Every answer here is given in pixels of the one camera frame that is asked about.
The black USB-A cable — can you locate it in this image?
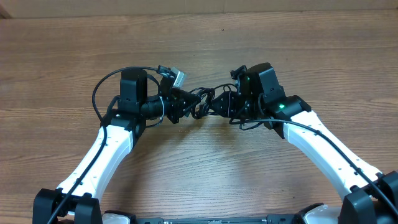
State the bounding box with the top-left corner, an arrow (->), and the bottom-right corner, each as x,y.
188,88 -> 217,120

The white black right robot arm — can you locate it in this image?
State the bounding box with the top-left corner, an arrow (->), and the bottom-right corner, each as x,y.
210,63 -> 397,223

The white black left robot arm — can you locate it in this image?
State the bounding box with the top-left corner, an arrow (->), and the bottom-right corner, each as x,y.
32,66 -> 201,223

